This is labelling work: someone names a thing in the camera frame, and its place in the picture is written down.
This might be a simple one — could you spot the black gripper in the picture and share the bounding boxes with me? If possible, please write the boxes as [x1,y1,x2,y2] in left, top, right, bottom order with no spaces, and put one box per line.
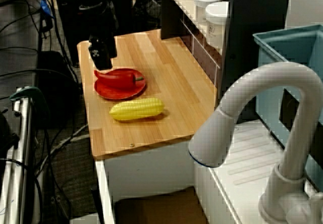
[78,4,119,71]

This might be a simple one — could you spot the red toy pepper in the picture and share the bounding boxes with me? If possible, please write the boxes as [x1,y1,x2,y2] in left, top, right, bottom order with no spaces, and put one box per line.
[93,69,145,90]

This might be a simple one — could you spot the yellow toy corn cob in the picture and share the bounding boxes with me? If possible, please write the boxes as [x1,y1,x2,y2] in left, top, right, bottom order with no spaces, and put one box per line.
[109,97,165,122]

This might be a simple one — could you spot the red round plate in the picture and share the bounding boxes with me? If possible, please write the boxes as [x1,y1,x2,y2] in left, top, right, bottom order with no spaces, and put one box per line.
[94,68,147,100]

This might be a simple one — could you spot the black equipment case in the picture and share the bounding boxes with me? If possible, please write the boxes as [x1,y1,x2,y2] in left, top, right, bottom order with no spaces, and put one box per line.
[55,0,133,67]

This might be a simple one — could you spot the blue tape piece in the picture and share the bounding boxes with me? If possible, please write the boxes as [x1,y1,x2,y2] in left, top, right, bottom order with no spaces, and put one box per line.
[40,0,56,18]

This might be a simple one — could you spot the beige wooden shelf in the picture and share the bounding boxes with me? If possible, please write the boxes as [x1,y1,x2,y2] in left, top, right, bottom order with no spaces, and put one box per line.
[173,0,229,55]

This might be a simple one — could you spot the dark tile backsplash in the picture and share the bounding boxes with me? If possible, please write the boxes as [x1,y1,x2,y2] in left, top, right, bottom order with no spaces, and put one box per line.
[180,19,223,88]

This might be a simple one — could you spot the white lidded plastic jar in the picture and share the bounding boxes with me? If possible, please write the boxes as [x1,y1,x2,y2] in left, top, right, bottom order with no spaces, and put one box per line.
[205,1,230,48]
[194,0,223,25]

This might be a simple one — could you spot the white toy kitchen cabinet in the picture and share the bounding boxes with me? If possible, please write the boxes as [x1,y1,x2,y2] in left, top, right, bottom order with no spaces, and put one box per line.
[94,140,196,224]

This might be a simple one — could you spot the brown cardboard sheet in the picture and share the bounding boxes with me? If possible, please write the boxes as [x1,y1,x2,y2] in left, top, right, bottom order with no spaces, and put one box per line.
[115,185,210,224]

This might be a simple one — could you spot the teal plastic bin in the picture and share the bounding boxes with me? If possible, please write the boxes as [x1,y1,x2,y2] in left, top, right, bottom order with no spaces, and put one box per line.
[253,24,323,192]

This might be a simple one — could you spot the white toy sink unit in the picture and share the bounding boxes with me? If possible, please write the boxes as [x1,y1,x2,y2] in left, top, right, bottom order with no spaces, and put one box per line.
[94,119,323,224]

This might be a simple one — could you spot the dark grey upright kitchen post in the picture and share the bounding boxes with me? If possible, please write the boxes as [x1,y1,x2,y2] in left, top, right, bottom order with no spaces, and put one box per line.
[160,0,184,40]
[218,0,291,124]

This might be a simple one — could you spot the silver aluminium frame rail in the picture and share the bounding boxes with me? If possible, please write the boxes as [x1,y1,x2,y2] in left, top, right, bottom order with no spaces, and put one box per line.
[4,92,36,224]

